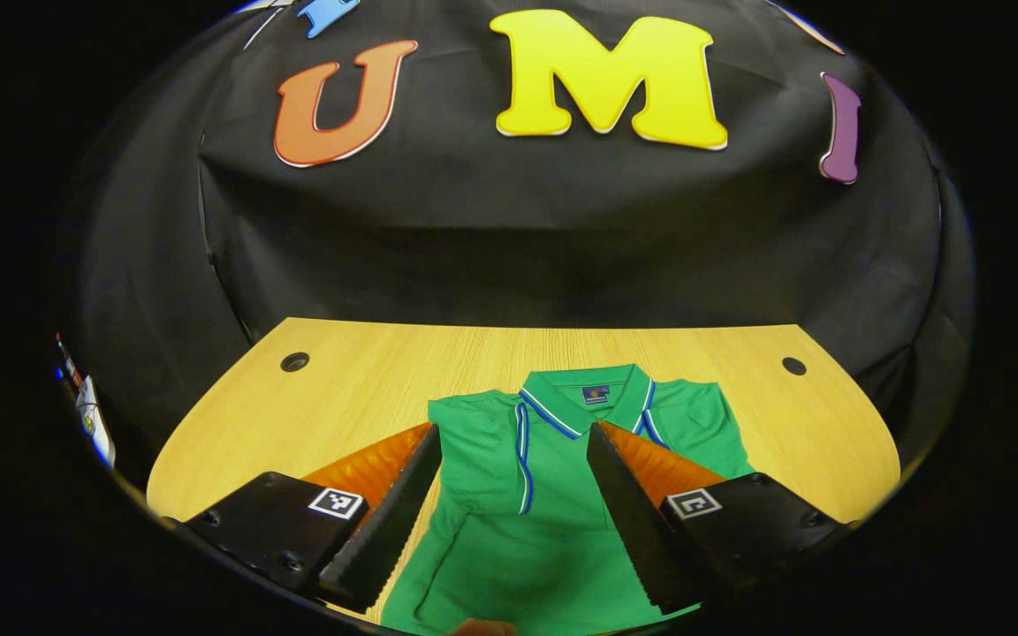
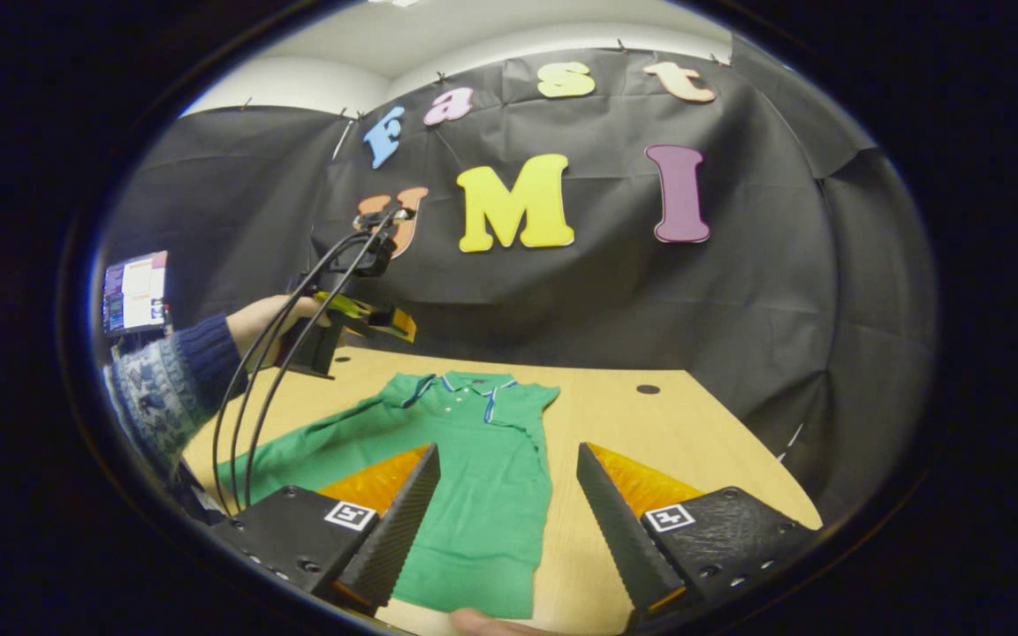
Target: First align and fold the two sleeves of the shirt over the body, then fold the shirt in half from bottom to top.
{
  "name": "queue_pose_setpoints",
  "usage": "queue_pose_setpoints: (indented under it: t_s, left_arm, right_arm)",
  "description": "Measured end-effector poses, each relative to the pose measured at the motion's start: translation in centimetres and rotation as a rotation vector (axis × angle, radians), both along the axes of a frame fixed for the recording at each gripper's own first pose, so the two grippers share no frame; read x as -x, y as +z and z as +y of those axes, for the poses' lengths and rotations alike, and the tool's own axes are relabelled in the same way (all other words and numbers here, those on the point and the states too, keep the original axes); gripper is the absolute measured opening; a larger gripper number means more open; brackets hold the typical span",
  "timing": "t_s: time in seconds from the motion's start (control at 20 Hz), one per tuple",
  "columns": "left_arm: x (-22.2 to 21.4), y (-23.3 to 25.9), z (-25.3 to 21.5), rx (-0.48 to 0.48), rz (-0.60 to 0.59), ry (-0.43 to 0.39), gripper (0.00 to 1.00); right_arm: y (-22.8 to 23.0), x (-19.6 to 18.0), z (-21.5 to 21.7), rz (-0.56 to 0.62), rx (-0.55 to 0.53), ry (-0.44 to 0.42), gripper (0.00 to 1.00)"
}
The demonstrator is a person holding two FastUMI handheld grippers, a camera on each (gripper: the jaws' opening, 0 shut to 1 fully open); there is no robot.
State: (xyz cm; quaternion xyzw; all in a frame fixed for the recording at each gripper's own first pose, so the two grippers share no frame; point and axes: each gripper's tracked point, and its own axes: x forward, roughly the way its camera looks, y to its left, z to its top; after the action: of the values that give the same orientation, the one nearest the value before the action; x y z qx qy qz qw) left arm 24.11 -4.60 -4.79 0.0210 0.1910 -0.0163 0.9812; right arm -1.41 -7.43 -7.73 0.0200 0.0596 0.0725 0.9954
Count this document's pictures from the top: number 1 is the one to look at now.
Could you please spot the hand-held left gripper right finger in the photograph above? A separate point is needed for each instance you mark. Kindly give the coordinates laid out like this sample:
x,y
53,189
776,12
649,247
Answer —
x,y
628,512

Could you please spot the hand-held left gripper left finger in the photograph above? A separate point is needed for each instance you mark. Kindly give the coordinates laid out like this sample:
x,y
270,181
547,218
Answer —
x,y
398,512

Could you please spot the green T-shirt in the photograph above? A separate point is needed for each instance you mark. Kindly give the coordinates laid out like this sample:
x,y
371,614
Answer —
x,y
518,530

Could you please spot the round black table grommet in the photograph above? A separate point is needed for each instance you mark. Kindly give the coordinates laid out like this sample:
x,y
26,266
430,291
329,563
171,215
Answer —
x,y
294,361
793,366

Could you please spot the black backdrop cloth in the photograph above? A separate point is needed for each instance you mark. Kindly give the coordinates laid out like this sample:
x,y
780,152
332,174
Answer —
x,y
518,247

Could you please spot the white side desk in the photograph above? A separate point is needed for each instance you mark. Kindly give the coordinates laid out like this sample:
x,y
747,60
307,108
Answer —
x,y
95,424

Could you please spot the red bottle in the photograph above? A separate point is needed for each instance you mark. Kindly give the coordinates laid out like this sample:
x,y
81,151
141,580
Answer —
x,y
67,362

